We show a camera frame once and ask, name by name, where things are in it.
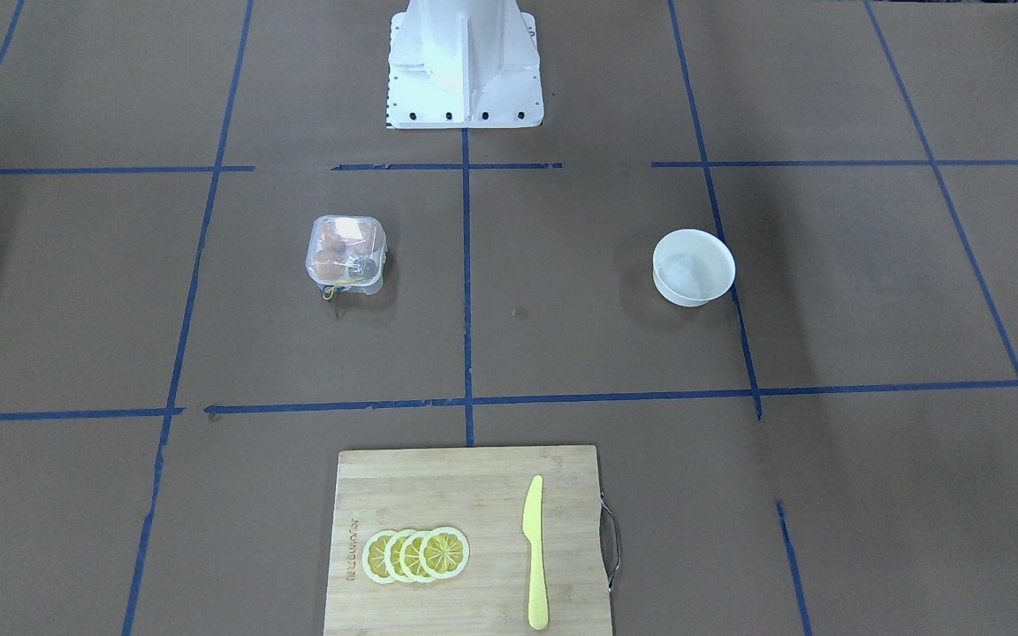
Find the clear plastic egg box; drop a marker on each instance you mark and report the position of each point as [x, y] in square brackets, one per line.
[370, 267]

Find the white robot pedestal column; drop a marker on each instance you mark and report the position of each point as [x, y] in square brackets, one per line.
[464, 65]

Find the yellow lemon slices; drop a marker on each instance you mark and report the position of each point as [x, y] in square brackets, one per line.
[416, 557]

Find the wooden cutting board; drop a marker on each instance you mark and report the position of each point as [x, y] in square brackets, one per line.
[480, 491]

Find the white ceramic bowl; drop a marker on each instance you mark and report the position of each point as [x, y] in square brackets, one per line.
[692, 268]

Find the brown egg from bowl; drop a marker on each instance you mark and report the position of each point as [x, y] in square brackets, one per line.
[328, 266]

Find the yellow plastic knife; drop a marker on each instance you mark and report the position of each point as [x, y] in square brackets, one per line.
[538, 614]

